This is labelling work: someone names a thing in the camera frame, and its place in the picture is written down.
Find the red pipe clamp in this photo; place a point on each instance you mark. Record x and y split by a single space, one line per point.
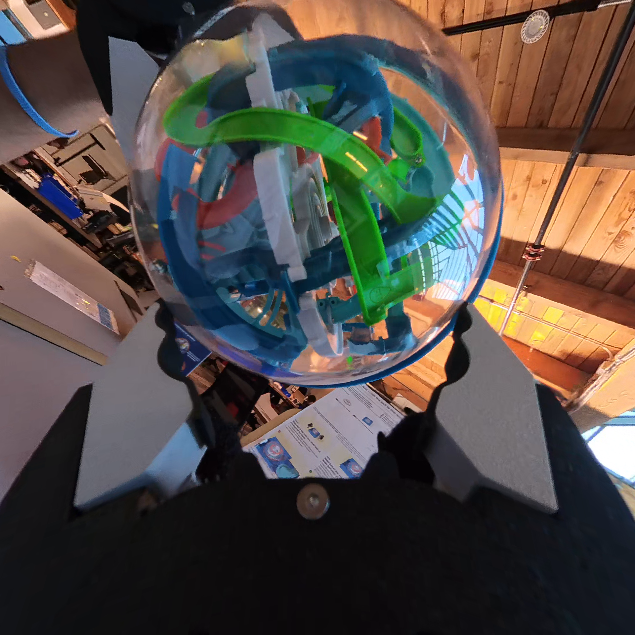
533 252

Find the small blue leaflet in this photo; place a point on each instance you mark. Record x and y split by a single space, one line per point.
191 350

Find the small blue storage bin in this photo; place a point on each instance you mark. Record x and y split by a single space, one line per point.
59 196

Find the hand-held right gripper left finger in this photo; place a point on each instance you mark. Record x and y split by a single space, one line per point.
131 426

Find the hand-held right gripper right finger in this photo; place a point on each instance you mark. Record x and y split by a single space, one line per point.
488 421

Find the clear plastic maze ball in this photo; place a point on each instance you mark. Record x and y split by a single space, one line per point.
317 198

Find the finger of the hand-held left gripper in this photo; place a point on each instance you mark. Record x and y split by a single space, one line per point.
130 84

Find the round white ceiling detector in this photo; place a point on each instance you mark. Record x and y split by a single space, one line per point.
535 26

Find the cluttered storage shelving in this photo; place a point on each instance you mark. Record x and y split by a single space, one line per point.
94 218

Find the metal ceiling pipe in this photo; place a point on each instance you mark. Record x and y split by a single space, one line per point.
570 163

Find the printed instruction sheet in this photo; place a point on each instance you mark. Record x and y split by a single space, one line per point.
322 436

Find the white paper notice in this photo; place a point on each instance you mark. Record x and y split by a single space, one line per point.
74 297

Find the black ceiling track rail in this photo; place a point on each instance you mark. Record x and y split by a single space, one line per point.
501 20

